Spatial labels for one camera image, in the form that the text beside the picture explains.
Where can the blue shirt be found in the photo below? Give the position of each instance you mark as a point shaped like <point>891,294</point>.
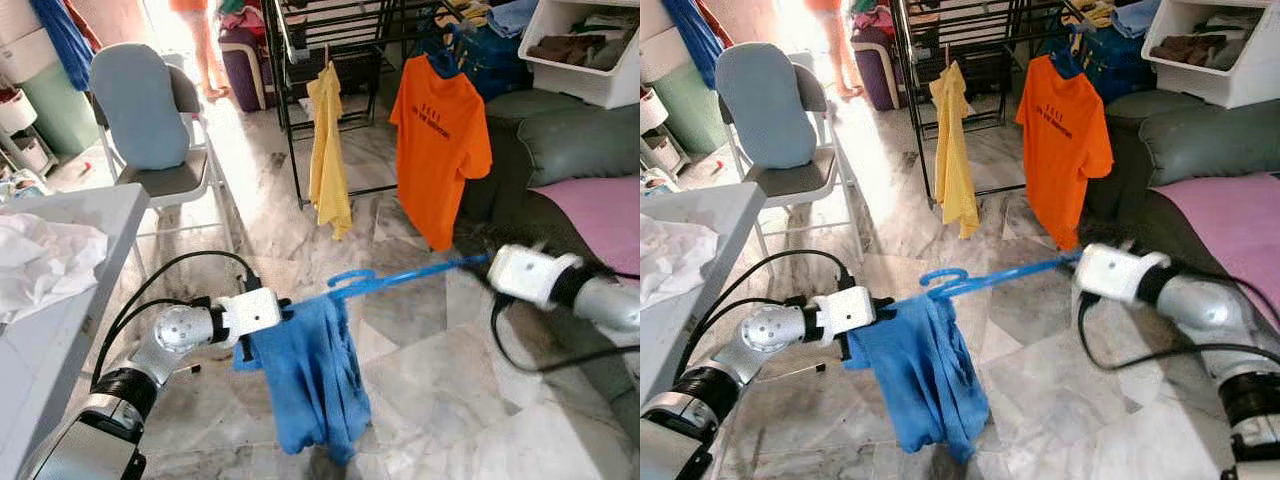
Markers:
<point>310,390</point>
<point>920,390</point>

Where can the white shirt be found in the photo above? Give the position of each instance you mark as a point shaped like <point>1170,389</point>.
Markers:
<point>50,260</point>
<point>675,255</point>

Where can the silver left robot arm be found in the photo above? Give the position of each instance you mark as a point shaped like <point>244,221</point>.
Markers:
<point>770,330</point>
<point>175,330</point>

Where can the grey folding chair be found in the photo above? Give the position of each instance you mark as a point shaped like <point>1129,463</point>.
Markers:
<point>175,180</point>
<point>800,178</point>

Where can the light grey folding table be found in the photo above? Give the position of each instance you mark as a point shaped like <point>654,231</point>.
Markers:
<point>735,205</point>
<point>60,370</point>

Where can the yellow shirt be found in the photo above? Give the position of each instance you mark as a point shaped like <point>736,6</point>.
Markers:
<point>955,160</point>
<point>330,160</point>

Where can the white printed plastic bag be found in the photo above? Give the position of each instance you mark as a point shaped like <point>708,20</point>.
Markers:
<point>658,183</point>
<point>25,185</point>

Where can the light blue back cushion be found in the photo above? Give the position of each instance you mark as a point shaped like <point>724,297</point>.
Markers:
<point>765,105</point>
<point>140,105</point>

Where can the purple plastic bin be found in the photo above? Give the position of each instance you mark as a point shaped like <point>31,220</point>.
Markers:
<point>242,75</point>
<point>875,75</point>

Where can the orange shirt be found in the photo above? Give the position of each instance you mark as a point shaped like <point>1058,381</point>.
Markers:
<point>1065,150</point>
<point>440,150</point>

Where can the pink sofa cover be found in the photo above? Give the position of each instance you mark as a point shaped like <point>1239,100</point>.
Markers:
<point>600,215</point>
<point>1230,230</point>

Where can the green plastic basket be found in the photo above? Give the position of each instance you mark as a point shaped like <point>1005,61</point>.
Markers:
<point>690,110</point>
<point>60,115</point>

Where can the person with orange shorts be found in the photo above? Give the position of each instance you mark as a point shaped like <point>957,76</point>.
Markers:
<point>210,50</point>
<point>845,55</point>

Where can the white drawer storage shelf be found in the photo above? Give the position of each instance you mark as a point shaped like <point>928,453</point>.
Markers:
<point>15,110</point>
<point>655,105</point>

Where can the black metal clothes rack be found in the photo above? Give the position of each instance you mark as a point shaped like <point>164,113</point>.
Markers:
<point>340,42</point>
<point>960,42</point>

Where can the dark blue hanging cloth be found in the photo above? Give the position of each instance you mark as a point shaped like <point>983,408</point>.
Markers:
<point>695,40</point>
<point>65,40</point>

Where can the dark green leather sofa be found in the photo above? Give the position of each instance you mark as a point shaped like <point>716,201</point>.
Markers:
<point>1200,140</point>
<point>570,140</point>

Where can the white plastic bin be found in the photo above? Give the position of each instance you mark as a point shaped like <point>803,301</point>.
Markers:
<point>1215,90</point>
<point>590,85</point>

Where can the blue plastic storage box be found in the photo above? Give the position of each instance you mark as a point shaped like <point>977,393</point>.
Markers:
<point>500,70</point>
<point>1120,70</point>

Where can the brown cloth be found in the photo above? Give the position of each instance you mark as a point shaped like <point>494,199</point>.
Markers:
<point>1185,48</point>
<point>560,48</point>

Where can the light blue folded cloth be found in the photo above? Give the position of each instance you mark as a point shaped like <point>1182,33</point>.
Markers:
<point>1135,15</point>
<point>512,18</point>

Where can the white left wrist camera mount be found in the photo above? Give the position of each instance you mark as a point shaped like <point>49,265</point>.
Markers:
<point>845,310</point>
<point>250,312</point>

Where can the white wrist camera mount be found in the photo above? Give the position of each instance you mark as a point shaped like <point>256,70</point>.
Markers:
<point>530,275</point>
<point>845,310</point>
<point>1115,272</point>
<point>250,312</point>

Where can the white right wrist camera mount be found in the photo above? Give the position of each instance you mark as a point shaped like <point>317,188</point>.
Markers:
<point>530,275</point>
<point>1115,272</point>

